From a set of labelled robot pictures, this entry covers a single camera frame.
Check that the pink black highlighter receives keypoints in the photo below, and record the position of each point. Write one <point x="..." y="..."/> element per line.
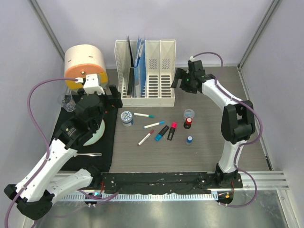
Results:
<point x="172" y="131"/>

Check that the white marker blue cap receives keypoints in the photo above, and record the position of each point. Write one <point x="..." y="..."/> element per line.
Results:
<point x="153" y="124"/>

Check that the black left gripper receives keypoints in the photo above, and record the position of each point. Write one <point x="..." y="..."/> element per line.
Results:
<point x="114" y="102"/>

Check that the white marker green cap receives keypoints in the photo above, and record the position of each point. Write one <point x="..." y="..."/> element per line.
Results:
<point x="143" y="115"/>

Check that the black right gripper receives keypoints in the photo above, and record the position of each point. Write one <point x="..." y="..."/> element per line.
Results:
<point x="181" y="74"/>

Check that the black mounting rail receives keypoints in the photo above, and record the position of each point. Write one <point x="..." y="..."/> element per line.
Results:
<point x="160" y="183"/>

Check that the black cloth mat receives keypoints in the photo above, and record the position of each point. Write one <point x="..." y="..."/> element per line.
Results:
<point x="104" y="145"/>

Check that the white slotted cable duct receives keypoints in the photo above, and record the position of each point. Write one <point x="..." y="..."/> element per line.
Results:
<point x="77" y="196"/>

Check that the small blue cap bottle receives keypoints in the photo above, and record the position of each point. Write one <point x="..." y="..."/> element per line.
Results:
<point x="189" y="140"/>

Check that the blue plastic folder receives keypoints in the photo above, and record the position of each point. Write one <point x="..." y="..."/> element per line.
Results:
<point x="139" y="69"/>

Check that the blue black highlighter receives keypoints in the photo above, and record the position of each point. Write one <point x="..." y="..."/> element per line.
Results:
<point x="161" y="133"/>

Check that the red black stamp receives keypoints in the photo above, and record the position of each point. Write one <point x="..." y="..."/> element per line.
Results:
<point x="188" y="122"/>

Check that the clear jar with lid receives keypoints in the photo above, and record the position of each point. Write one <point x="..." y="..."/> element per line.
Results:
<point x="188" y="113"/>

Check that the pale green plate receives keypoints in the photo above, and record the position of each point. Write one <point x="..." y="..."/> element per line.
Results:
<point x="96" y="136"/>

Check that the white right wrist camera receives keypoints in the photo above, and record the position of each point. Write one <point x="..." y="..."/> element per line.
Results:
<point x="195" y="66"/>

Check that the white marker red cap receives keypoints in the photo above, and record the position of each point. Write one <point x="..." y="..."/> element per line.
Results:
<point x="145" y="138"/>

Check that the cream perforated file organizer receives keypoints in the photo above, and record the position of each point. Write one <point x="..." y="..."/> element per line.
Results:
<point x="160" y="68"/>

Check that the metal spoon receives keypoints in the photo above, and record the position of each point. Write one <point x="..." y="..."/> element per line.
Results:
<point x="88" y="154"/>

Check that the blue white round tin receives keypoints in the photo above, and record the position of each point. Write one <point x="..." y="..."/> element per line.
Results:
<point x="127" y="118"/>

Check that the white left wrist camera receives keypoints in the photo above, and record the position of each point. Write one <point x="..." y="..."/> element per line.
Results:
<point x="91" y="84"/>

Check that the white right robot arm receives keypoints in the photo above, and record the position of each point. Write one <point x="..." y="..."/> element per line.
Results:
<point x="237" y="124"/>

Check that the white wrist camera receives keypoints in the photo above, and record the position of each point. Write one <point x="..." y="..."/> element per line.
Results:
<point x="195" y="66"/>
<point x="91" y="84"/>

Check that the clear glass cup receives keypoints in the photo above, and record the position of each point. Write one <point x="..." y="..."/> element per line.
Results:
<point x="67" y="102"/>

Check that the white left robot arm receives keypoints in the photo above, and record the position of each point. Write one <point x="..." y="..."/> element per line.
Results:
<point x="35" y="194"/>

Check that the cream round drawer cabinet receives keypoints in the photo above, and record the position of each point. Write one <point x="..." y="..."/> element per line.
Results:
<point x="85" y="59"/>

